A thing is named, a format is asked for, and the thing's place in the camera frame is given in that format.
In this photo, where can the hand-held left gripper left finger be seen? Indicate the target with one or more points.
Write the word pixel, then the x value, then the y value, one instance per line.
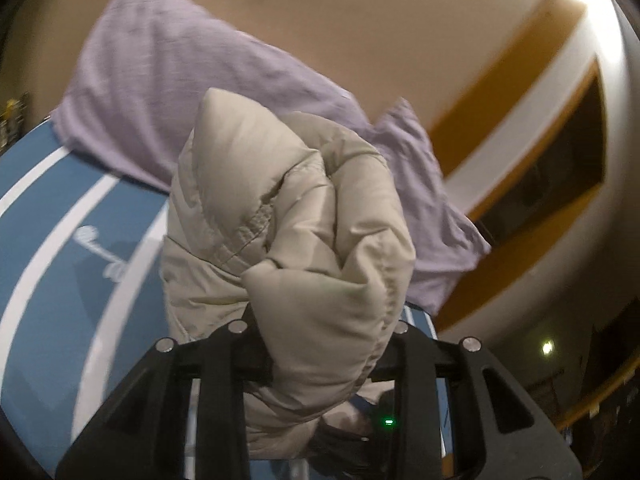
pixel 220 385

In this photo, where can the lavender pillow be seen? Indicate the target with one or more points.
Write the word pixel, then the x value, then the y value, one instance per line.
pixel 430 195
pixel 160 80

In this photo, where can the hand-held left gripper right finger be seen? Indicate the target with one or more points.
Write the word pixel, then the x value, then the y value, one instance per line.
pixel 452 365

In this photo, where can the dark glass door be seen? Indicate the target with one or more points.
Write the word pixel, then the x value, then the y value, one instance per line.
pixel 550 180

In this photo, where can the beige puffer jacket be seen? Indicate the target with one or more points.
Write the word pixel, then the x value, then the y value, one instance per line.
pixel 295 230

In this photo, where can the wooden door frame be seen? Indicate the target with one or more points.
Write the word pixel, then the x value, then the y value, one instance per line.
pixel 505 110

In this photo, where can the small round lamp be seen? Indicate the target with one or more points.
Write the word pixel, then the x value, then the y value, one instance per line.
pixel 548 347

